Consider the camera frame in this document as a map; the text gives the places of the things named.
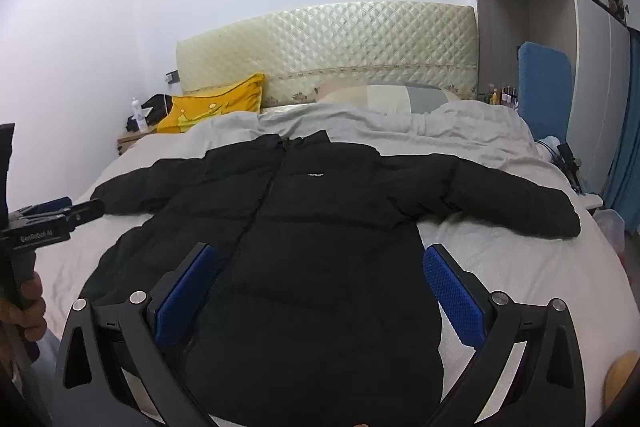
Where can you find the bed with light grey sheet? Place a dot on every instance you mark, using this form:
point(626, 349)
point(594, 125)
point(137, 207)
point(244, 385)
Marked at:
point(525, 267)

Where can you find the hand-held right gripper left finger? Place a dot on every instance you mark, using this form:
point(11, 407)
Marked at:
point(184, 294)

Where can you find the row of small bottles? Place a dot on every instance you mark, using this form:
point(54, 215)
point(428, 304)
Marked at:
point(500, 97)

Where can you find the person's left hand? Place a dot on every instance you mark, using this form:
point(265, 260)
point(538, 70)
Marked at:
point(32, 312)

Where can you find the white and wood wardrobe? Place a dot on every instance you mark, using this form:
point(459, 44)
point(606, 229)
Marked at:
point(590, 57)

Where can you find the yellow cartoon pillow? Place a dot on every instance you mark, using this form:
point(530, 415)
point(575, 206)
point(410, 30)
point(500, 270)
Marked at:
point(210, 107)

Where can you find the tan round object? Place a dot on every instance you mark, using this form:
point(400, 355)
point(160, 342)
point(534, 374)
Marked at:
point(622, 377)

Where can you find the cream quilted headboard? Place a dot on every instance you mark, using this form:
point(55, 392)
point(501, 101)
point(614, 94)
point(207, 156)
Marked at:
point(325, 47)

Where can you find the black bag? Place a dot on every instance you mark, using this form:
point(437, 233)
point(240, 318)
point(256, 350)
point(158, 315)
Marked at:
point(156, 104)

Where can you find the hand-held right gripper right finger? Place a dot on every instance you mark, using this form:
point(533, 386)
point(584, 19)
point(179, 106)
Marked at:
point(452, 294)

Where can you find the wooden nightstand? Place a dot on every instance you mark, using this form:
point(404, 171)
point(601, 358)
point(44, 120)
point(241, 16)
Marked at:
point(127, 143)

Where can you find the white bottle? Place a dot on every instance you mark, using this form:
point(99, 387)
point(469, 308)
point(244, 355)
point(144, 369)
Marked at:
point(138, 117)

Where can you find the grey and cream patchwork pillow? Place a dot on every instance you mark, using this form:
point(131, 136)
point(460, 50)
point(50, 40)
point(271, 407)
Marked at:
point(390, 97)

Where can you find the grey duvet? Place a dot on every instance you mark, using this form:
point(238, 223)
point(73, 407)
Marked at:
point(400, 127)

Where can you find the black puffer jacket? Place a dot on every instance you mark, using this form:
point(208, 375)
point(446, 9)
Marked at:
point(325, 232)

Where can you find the light blue small item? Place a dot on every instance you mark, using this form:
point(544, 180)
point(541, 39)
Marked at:
point(548, 144)

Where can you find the white side table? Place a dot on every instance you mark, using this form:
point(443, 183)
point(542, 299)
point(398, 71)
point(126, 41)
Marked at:
point(592, 200)

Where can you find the clear plastic container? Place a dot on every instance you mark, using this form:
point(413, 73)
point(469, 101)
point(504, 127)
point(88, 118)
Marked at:
point(611, 227)

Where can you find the blue padded board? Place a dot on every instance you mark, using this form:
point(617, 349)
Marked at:
point(545, 92)

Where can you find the black gadget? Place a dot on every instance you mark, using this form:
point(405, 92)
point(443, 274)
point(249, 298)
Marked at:
point(569, 159)

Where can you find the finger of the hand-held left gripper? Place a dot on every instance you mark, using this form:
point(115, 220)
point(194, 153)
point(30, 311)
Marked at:
point(47, 205)
point(85, 213)

